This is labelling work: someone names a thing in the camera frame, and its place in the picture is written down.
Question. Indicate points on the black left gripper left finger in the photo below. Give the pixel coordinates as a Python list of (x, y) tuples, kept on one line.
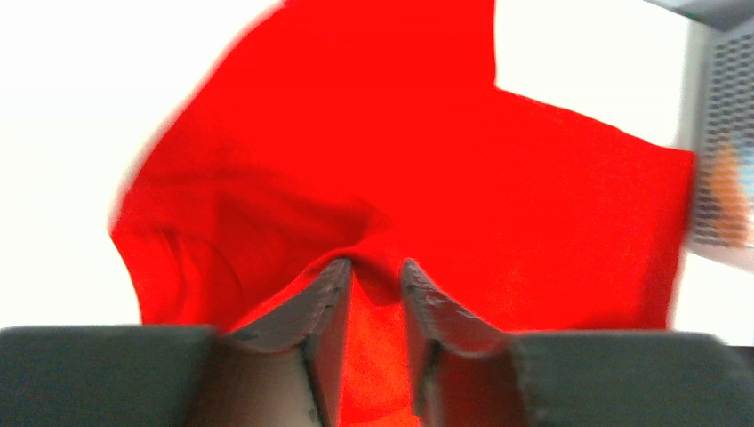
[(285, 368)]

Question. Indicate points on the orange garment in basket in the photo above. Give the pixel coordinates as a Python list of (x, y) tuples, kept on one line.
[(732, 222)]

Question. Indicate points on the white plastic laundry basket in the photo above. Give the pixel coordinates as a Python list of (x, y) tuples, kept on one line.
[(717, 107)]

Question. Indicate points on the red t shirt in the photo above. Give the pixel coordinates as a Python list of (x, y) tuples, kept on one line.
[(373, 130)]

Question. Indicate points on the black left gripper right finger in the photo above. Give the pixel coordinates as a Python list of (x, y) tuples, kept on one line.
[(460, 366)]

